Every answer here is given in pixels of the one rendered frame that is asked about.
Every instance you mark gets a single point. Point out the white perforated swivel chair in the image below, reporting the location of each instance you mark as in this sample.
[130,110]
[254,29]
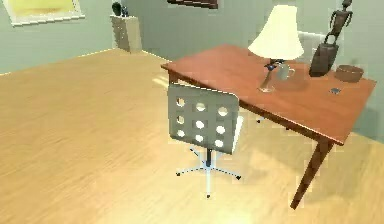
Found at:
[203,116]

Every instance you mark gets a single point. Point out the reddish brown wooden desk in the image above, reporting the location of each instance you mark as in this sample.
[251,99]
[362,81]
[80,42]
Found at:
[233,71]

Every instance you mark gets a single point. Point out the grey mug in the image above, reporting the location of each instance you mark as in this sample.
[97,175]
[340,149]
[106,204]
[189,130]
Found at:
[284,71]

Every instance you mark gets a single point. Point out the beige chest of drawers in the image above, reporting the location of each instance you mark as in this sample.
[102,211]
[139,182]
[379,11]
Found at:
[126,33]

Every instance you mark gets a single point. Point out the dark brown framed picture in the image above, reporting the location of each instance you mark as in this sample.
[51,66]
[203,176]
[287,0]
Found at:
[195,2]

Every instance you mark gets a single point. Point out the cream shade table lamp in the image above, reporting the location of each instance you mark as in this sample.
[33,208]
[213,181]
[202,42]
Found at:
[276,36]

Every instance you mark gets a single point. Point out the small dark blue object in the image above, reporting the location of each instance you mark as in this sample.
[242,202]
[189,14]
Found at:
[124,11]

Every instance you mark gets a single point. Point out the black round object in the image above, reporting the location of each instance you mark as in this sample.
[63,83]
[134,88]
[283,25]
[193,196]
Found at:
[116,8]

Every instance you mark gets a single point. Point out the small dark flat object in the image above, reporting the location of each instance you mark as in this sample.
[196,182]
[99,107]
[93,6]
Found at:
[335,90]

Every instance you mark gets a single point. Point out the dark brown figure statue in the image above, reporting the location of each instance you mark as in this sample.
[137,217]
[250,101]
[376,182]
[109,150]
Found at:
[325,55]

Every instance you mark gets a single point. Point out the brown wooden bowl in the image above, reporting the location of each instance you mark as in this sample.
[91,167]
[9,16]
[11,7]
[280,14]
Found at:
[349,73]

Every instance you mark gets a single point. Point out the white framed yellow picture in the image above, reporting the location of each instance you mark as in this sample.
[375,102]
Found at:
[43,10]

